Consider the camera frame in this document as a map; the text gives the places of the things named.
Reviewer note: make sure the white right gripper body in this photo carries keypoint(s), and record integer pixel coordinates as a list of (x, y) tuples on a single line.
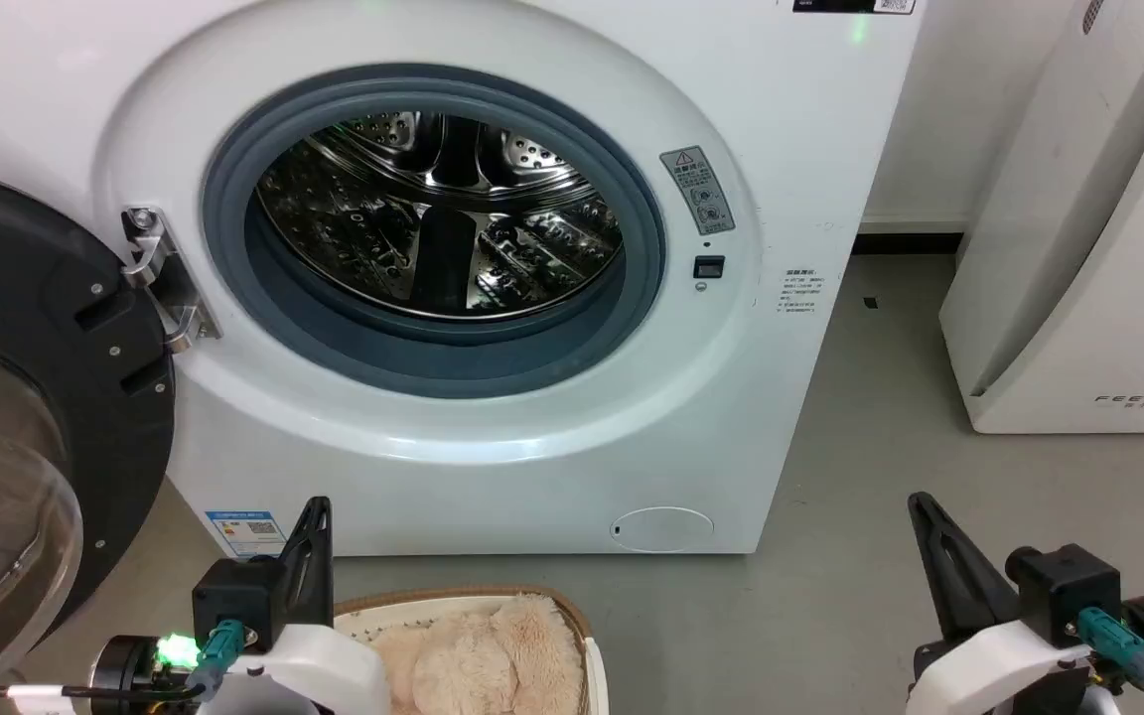
[(989, 670)]

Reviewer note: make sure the stainless steel washing machine drum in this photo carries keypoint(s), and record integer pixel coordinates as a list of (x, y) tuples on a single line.
[(373, 218)]

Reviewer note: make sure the grey warning sticker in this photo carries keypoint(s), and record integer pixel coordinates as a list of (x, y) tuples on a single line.
[(698, 189)]

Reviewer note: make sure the beige fluffy towel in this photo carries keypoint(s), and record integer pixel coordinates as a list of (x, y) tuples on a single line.
[(483, 660)]

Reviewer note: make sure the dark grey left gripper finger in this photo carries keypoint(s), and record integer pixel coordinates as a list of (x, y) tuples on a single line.
[(309, 566)]

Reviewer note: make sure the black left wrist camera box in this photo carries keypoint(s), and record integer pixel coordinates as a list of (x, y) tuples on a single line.
[(234, 601)]

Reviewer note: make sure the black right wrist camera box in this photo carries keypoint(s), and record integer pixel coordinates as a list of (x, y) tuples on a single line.
[(1069, 591)]

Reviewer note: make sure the black left wrist motor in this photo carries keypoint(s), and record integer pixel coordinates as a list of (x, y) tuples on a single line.
[(125, 663)]

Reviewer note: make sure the black washing machine door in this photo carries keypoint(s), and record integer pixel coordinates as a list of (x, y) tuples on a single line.
[(26, 328)]

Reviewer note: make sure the blue energy label sticker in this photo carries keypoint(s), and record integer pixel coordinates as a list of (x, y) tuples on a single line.
[(246, 532)]

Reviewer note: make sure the round filter cover flap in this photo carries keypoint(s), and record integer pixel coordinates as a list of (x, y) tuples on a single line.
[(661, 529)]

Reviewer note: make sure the white air purifier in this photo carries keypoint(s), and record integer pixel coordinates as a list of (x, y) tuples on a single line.
[(1098, 258)]

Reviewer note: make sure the grey rubber door gasket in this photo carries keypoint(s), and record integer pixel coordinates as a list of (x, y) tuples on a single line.
[(433, 362)]

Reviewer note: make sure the silver metal door hinge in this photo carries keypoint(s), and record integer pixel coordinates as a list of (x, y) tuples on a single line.
[(163, 273)]

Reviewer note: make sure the white wicker-rimmed laundry basket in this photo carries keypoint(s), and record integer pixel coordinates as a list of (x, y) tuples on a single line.
[(403, 608)]

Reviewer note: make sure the black wall baseboard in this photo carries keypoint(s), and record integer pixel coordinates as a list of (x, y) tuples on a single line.
[(908, 243)]

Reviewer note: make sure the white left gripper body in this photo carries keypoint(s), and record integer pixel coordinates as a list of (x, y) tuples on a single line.
[(324, 670)]

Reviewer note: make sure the white front-load washing machine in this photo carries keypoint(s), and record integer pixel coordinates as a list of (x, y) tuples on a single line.
[(552, 467)]

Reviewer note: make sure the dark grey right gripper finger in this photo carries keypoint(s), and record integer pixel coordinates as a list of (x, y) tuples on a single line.
[(959, 576)]

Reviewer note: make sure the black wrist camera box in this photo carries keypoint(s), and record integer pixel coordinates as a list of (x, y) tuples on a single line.
[(234, 601), (1069, 591)]

